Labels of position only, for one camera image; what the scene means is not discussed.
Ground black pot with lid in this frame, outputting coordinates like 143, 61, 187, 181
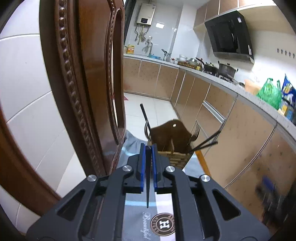
196, 58, 218, 76

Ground white gas water heater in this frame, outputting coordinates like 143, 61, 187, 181
137, 3, 156, 26

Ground metal fork in holder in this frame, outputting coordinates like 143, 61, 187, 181
190, 123, 201, 142

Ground speckled kitchen countertop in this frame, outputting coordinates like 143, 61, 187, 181
123, 54, 295, 143

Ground steel cooking pot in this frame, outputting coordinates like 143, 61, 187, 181
218, 61, 238, 78

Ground tan lower kitchen cabinets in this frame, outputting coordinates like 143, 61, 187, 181
123, 56, 296, 235

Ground green plastic bag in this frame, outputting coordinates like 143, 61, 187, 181
256, 78, 282, 110

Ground blue snack bag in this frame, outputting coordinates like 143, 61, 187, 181
281, 75, 296, 108

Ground black range hood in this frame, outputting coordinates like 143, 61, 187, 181
205, 11, 254, 64

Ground brown wooden utensil holder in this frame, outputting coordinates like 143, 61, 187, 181
148, 119, 192, 169

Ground black chopstick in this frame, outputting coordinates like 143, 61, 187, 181
188, 130, 221, 154
140, 103, 151, 131
145, 146, 152, 208

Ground metal spoon in holder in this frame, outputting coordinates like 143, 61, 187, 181
144, 121, 151, 142

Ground black chopstick in holder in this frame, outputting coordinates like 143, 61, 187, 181
140, 103, 151, 131
188, 130, 221, 154

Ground yellow box on counter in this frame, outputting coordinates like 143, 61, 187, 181
126, 44, 135, 54

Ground carved wooden chair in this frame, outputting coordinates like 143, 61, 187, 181
1, 1, 126, 216

